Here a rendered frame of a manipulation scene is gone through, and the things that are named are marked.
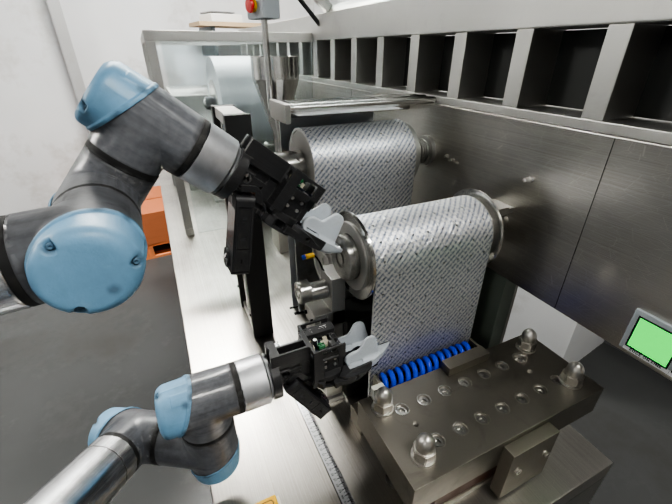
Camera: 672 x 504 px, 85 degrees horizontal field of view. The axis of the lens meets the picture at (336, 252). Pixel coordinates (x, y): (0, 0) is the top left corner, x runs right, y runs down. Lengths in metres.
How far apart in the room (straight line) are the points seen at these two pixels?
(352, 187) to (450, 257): 0.25
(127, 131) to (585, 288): 0.68
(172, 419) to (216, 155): 0.34
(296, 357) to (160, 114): 0.36
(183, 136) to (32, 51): 3.55
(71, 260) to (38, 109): 3.70
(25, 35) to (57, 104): 0.49
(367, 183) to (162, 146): 0.46
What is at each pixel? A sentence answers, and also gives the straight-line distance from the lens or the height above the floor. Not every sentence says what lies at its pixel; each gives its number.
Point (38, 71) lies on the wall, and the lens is 3.97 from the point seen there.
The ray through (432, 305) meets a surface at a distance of 0.68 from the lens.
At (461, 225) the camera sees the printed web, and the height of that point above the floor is 1.29.
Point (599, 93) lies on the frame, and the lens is 0.69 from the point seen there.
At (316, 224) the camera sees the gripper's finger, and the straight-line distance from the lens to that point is 0.52.
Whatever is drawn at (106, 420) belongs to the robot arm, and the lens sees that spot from 0.71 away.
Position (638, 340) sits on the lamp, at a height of 1.18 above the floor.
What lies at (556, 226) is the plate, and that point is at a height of 1.28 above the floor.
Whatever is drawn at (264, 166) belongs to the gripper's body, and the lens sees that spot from 0.48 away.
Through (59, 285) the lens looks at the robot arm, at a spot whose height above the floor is 1.40.
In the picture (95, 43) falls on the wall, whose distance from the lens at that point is 3.97.
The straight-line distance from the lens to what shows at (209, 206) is 1.54.
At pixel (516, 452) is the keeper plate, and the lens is 0.68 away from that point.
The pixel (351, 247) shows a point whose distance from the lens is 0.57.
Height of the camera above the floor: 1.55
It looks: 29 degrees down
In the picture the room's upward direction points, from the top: straight up
